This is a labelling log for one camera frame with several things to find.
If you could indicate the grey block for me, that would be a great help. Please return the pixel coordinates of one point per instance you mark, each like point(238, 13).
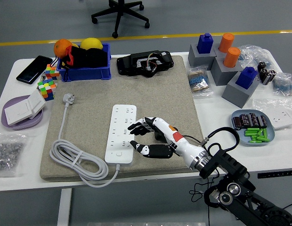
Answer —
point(216, 52)
point(235, 96)
point(197, 60)
point(221, 74)

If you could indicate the purple plate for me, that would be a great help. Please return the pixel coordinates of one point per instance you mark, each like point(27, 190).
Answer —
point(18, 126)

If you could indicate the small yellow fruit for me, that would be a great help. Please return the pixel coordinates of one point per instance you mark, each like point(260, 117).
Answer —
point(75, 45)

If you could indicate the black smartphone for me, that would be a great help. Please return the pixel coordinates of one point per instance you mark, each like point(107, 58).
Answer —
point(34, 69)

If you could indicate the white wall switch panel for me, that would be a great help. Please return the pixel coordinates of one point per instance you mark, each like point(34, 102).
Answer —
point(37, 103)
point(17, 113)

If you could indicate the blue plastic bin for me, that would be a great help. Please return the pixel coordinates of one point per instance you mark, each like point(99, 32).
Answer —
point(87, 74)

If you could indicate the black capacitor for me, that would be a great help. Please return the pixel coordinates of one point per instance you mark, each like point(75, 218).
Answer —
point(261, 66)
point(270, 76)
point(263, 74)

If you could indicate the colourful puzzle cube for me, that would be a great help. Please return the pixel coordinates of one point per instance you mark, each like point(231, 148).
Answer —
point(51, 71)
point(47, 89)

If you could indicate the clear bag of components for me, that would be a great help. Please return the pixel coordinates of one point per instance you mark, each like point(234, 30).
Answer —
point(252, 53)

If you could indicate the blue-grey plate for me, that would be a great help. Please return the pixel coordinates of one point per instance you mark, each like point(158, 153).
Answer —
point(242, 139)

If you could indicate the clear bag of blue resistors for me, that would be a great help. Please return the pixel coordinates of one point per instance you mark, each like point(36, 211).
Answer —
point(283, 84)

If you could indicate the blue square peg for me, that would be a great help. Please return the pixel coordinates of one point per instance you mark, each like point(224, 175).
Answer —
point(246, 78)
point(205, 44)

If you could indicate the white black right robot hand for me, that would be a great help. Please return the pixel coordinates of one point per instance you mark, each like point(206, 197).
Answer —
point(183, 143)

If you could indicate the black office chair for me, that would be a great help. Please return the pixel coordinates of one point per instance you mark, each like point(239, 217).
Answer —
point(119, 14)

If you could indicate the yellow lemon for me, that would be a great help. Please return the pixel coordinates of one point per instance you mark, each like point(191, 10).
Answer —
point(91, 43)

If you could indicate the clear bag of metal nuts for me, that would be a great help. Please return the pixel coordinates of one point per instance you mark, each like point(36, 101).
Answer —
point(7, 153)

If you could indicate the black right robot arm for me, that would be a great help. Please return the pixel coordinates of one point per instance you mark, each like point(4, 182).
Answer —
point(230, 164)

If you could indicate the orange cylinder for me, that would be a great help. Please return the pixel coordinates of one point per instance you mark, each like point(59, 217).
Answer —
point(231, 57)
point(226, 43)

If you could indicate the white table leg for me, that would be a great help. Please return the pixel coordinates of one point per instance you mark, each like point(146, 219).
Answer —
point(64, 207)

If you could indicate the orange fruit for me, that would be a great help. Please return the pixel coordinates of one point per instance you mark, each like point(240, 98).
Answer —
point(61, 48)

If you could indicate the clear plastic bag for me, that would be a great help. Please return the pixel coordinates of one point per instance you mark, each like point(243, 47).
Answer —
point(259, 103)

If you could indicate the dark brown capacitor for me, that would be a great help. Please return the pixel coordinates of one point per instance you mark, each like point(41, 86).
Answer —
point(253, 119)
point(236, 123)
point(262, 121)
point(244, 120)

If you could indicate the grey-brown mat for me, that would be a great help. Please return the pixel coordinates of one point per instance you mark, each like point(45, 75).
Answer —
point(160, 99)

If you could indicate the black table control panel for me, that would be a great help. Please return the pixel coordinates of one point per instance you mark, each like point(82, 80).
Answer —
point(275, 174)

